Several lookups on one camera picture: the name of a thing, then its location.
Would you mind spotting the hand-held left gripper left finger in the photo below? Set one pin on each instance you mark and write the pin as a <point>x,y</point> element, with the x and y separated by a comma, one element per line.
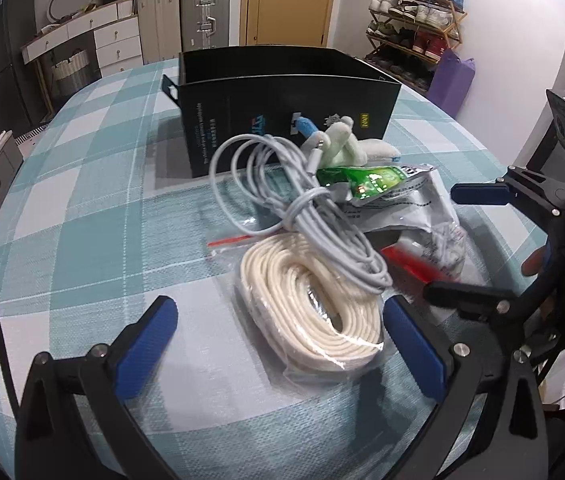
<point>145,355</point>

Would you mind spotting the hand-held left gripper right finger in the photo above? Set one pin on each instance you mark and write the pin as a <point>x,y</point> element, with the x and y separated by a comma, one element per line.
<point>415,355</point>

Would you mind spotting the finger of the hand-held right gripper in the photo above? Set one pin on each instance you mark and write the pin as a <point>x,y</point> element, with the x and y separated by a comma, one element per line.
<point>480,194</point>
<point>462,297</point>

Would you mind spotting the red packet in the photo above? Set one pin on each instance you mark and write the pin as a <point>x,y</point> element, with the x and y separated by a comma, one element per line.
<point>412,262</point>

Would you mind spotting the white printed plastic bag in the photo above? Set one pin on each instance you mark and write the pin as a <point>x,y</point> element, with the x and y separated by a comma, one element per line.
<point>412,210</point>

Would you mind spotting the green packet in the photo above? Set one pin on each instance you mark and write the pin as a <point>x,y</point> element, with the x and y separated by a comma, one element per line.
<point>357,180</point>

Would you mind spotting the white plush toy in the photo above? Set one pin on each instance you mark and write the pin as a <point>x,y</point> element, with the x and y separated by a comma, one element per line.
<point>357,147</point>

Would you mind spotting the black cardboard box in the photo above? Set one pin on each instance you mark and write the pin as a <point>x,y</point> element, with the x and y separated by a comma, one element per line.
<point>262,105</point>

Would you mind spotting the person's right hand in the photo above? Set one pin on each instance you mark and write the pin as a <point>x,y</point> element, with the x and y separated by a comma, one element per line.
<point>532,262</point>

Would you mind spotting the purple bag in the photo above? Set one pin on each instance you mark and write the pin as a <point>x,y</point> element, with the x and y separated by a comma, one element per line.
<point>450,82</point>

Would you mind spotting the teal checked tablecloth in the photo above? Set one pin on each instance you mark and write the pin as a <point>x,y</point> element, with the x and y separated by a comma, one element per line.
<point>87,185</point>

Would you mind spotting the wooden shoe rack with shoes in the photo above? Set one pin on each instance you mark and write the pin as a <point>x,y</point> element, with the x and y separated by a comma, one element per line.
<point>412,7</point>

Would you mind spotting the wooden door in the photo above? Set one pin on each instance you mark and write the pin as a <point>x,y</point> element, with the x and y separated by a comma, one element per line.
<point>287,0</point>

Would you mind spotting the woven laundry basket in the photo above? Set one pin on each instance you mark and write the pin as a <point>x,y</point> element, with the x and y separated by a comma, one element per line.
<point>72,72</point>

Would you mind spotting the white drawer unit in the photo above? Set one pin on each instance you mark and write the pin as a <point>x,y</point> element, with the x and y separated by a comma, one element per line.
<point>117,45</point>

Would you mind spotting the silver suitcase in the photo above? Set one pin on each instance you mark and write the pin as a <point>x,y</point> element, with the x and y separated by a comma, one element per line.
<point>202,15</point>

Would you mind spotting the beige suitcase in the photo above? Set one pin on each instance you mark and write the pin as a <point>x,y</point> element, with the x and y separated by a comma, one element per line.
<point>160,25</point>

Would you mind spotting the white desk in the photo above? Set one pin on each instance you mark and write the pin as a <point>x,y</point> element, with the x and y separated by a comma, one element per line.
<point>77,22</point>

